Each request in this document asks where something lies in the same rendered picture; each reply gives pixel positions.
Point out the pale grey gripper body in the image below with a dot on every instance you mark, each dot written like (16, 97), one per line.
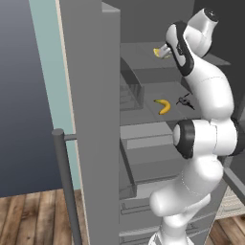
(165, 49)

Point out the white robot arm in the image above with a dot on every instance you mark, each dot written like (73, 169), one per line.
(207, 95)

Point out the grey fridge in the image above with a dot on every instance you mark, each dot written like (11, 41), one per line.
(143, 25)

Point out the yellow banana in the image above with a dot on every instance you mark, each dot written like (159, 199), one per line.
(165, 106)

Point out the grey fridge crisper drawer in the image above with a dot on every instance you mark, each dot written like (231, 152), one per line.
(143, 137)

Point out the grey fridge door with bin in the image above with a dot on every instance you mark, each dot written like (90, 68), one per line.
(234, 188)

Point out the teal cabinet side panel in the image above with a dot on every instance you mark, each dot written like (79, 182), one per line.
(52, 79)

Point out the grey freezer drawer front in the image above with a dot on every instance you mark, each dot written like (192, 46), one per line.
(134, 210)

